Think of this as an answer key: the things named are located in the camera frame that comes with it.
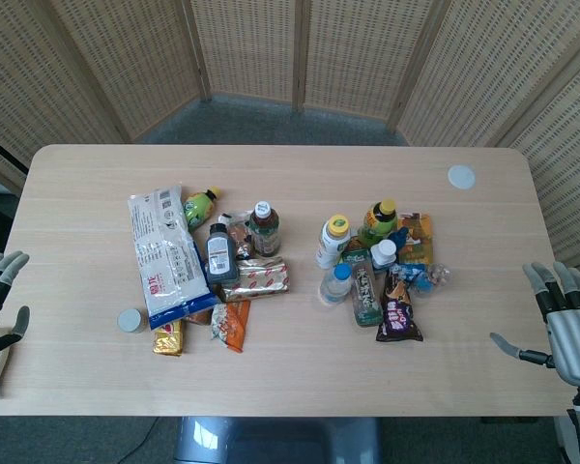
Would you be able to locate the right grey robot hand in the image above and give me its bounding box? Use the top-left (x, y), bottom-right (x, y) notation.
top-left (488, 260), bottom-right (580, 389)

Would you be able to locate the large white blue snack bag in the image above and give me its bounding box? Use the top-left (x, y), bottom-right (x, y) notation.
top-left (127, 181), bottom-right (215, 333)

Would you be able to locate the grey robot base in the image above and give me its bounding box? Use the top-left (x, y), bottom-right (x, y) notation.
top-left (173, 416), bottom-right (383, 464)

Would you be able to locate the clear blue candy bag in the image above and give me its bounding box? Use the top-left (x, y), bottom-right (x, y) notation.
top-left (398, 262), bottom-right (451, 295)

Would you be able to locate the purple snack packet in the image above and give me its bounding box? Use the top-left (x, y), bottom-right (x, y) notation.
top-left (375, 265), bottom-right (424, 343)

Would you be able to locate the gold candy bar wrapper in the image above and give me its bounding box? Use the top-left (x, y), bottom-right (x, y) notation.
top-left (149, 318), bottom-right (186, 359)

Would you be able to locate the small grey round lid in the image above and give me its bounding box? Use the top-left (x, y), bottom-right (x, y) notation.
top-left (116, 307), bottom-right (146, 334)

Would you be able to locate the woven folding screen panel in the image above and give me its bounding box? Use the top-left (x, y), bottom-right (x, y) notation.
top-left (497, 47), bottom-right (580, 272)
top-left (188, 0), bottom-right (305, 110)
top-left (297, 0), bottom-right (449, 131)
top-left (0, 0), bottom-right (128, 194)
top-left (47, 0), bottom-right (212, 144)
top-left (389, 0), bottom-right (580, 147)

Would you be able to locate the white round lid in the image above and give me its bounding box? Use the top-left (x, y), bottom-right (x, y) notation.
top-left (447, 164), bottom-right (477, 189)

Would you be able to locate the blue small item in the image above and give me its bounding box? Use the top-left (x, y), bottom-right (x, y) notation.
top-left (390, 225), bottom-right (411, 252)

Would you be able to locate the small white pill bottle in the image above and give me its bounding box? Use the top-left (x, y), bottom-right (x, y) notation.
top-left (369, 239), bottom-right (398, 271)

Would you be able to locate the green label tea bottle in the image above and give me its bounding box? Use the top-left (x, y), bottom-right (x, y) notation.
top-left (350, 260), bottom-right (384, 329)

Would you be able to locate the green bottle with printed label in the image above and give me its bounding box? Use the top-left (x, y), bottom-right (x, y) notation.
top-left (181, 186), bottom-right (222, 232)

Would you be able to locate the green small box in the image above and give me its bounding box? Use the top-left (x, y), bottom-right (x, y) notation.
top-left (340, 239), bottom-right (376, 265)

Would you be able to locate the dark grey squeeze bottle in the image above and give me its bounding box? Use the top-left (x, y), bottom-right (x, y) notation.
top-left (205, 222), bottom-right (239, 285)

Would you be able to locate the clear water bottle blue cap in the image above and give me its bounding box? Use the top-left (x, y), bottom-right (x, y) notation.
top-left (318, 264), bottom-right (353, 305)

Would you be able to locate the white bottle green yellow cap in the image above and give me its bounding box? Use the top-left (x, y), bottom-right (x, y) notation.
top-left (315, 214), bottom-right (352, 271)

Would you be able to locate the white black small packet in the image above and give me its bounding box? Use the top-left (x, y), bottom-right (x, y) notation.
top-left (217, 208), bottom-right (253, 226)

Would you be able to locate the shiny brown small packet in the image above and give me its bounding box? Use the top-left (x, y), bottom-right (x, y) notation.
top-left (229, 222), bottom-right (256, 260)

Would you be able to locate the silver red snack package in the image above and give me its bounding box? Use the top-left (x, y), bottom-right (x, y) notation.
top-left (220, 256), bottom-right (291, 304)

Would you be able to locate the brown tea bottle white cap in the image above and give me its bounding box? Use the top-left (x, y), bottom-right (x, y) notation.
top-left (248, 201), bottom-right (280, 258)

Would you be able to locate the black floor cable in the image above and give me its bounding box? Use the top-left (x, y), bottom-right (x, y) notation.
top-left (124, 416), bottom-right (160, 464)

